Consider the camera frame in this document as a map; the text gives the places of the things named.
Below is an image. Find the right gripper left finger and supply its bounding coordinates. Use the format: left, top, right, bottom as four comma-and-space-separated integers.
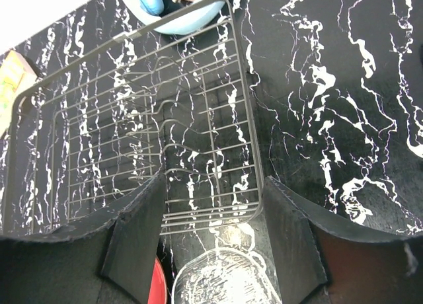
1, 174, 167, 303

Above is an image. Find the orange paperback book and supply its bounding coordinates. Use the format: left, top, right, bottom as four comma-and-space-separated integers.
1, 50, 38, 137

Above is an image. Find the clear glass plate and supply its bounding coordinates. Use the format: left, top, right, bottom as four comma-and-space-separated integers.
171, 247, 282, 303

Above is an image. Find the red floral plate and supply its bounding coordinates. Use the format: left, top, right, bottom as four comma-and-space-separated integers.
147, 258, 167, 304

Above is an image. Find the grey wire dish rack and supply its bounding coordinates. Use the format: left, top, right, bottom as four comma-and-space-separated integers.
1, 0, 263, 236

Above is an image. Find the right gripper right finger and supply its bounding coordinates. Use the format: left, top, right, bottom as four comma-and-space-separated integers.
262, 177, 422, 303

